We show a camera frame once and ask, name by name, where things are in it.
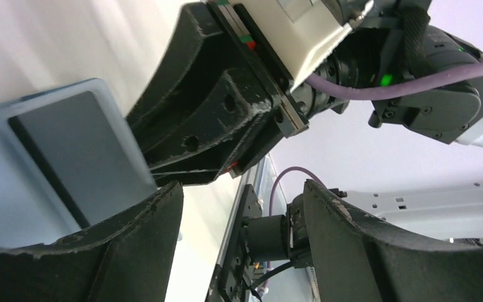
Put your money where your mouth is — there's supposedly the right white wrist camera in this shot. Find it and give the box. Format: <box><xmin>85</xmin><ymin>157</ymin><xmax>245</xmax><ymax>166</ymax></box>
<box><xmin>233</xmin><ymin>0</ymin><xmax>374</xmax><ymax>92</ymax></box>

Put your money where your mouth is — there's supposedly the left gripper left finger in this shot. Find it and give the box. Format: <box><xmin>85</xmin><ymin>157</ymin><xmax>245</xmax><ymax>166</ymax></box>
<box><xmin>0</xmin><ymin>181</ymin><xmax>184</xmax><ymax>301</ymax></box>

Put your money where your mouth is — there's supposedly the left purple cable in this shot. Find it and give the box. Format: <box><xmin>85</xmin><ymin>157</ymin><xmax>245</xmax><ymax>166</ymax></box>
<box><xmin>262</xmin><ymin>165</ymin><xmax>326</xmax><ymax>293</ymax></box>

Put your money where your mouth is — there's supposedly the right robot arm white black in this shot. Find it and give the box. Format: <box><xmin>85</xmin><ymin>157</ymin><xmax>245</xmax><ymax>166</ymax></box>
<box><xmin>126</xmin><ymin>1</ymin><xmax>483</xmax><ymax>186</ymax></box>

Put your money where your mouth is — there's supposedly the dark credit card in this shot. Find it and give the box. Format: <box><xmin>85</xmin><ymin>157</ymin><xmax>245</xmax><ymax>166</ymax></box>
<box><xmin>8</xmin><ymin>89</ymin><xmax>157</xmax><ymax>228</ymax></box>

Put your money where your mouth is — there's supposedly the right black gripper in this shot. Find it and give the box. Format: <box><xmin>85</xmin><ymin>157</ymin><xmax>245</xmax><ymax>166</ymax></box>
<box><xmin>126</xmin><ymin>1</ymin><xmax>309</xmax><ymax>186</ymax></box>

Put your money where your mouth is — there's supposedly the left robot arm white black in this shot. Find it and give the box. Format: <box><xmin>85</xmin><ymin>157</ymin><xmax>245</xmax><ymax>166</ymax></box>
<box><xmin>0</xmin><ymin>180</ymin><xmax>483</xmax><ymax>301</ymax></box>

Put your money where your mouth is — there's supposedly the blue card holder wallet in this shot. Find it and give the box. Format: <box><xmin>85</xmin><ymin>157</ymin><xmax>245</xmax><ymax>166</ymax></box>
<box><xmin>0</xmin><ymin>77</ymin><xmax>159</xmax><ymax>250</ymax></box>

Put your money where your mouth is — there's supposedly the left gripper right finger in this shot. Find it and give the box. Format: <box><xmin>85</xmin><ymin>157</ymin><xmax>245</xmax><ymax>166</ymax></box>
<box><xmin>303</xmin><ymin>180</ymin><xmax>483</xmax><ymax>301</ymax></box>

